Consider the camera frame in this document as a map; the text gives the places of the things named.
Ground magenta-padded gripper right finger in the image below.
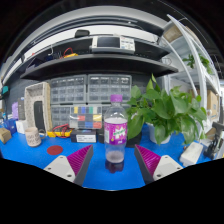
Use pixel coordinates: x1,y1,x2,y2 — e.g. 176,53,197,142
133,143,185,186

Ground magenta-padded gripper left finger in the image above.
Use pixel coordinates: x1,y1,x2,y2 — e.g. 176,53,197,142
43,144,95,187

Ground clear bottle with purple label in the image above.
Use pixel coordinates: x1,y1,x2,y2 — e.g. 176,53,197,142
103,94,129,174

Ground flat round red coaster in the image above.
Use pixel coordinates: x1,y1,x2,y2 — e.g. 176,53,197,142
46,144,64,156

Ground white flat device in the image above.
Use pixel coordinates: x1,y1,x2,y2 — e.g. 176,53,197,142
179,141,204,167

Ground yellow multimeter with red leads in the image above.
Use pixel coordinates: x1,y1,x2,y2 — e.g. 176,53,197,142
46,123,73,139

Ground black box with white label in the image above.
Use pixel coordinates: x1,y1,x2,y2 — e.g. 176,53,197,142
70,129,98,144

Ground black flat case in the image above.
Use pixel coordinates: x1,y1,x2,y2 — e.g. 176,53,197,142
125,132,143,148

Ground beige patterned mug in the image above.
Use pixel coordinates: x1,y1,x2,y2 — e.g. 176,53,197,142
24,126,47,148

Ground black stand device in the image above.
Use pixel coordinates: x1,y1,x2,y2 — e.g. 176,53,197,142
203,121,224,160

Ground clear organizer box coloured parts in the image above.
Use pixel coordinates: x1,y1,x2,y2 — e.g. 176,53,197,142
68,105,104,130

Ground green potted plant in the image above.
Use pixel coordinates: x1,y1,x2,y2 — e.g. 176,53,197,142
125,73,208,146

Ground black rectangular device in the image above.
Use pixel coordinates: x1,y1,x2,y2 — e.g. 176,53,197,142
33,100,46,132

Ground small white box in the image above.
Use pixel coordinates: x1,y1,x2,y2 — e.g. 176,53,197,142
15,119,29,135

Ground small cardboard box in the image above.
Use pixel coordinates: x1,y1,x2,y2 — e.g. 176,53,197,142
0,127,13,145

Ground blue plastic bin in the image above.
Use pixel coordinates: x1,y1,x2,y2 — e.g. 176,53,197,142
3,118,18,134

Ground white perforated storage basket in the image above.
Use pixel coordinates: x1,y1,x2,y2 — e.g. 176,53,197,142
24,81,53,133

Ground dark grey upright box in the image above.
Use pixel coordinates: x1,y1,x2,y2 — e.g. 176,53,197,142
17,98,26,121

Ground purple bag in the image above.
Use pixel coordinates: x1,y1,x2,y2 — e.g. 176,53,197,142
11,101,19,120

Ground white metal shelf unit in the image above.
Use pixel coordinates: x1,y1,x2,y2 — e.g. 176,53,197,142
159,13,223,134

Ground red and yellow test leads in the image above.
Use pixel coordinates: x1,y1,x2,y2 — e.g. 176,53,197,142
62,47,80,59

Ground white oscilloscope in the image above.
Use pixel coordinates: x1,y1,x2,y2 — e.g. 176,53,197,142
91,35,137,55

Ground black object on shelf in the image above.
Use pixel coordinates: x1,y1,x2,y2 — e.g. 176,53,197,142
74,29,91,39

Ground black wall shelf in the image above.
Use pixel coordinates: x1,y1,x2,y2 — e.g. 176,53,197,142
19,34,179,82

